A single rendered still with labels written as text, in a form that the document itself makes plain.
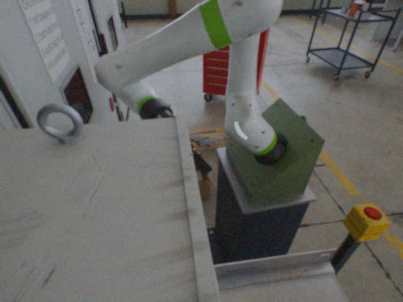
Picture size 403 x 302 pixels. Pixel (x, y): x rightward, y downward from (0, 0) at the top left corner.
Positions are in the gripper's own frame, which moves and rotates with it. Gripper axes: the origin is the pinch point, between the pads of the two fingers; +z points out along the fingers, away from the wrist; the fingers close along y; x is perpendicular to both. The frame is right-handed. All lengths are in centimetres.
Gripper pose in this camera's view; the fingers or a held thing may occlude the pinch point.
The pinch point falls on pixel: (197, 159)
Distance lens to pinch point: 63.9
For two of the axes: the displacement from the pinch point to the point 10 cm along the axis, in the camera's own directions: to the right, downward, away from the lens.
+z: 5.6, 6.0, -5.7
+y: -3.6, -4.4, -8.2
